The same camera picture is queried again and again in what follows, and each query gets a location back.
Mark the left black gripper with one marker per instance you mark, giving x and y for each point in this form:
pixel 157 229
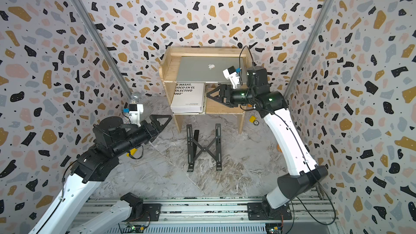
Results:
pixel 151 135

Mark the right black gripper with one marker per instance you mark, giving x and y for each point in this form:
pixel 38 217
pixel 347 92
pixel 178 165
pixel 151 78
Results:
pixel 227 91

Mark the silver laptop computer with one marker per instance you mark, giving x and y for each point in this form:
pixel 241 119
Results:
pixel 205 69

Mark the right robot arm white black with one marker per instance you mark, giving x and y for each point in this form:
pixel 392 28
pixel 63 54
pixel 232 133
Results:
pixel 304 172

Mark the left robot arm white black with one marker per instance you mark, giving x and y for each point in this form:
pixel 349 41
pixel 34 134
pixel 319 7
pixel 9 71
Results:
pixel 113 139

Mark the black folding laptop stand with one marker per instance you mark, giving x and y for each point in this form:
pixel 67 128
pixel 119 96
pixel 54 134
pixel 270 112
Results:
pixel 195 149

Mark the sprinkle-covered microphone on stand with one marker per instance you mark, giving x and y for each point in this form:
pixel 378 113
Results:
pixel 136 98

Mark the white book black text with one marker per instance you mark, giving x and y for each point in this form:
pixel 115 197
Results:
pixel 188 98

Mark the yellow tape measure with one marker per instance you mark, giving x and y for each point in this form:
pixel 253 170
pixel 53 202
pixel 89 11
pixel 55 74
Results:
pixel 254 120

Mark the yellow rectangular block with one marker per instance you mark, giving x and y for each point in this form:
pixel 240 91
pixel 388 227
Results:
pixel 132 152

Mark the wooden shelf unit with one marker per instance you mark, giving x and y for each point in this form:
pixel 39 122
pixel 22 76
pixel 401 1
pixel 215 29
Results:
pixel 169 67

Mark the left green circuit board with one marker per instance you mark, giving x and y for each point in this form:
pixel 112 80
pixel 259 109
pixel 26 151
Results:
pixel 135 229

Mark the green circuit board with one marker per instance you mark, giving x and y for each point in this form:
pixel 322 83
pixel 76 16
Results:
pixel 135 229
pixel 274 228

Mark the right green circuit board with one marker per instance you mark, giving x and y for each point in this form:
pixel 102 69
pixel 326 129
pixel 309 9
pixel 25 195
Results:
pixel 274 228

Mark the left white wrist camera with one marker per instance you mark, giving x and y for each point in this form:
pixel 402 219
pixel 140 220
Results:
pixel 133 113

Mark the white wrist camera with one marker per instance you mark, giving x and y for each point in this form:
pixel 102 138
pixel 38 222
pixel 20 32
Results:
pixel 133 113
pixel 233 75

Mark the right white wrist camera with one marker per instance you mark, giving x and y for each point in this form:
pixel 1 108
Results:
pixel 233 75

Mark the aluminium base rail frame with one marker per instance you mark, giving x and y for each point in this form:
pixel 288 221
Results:
pixel 214 215

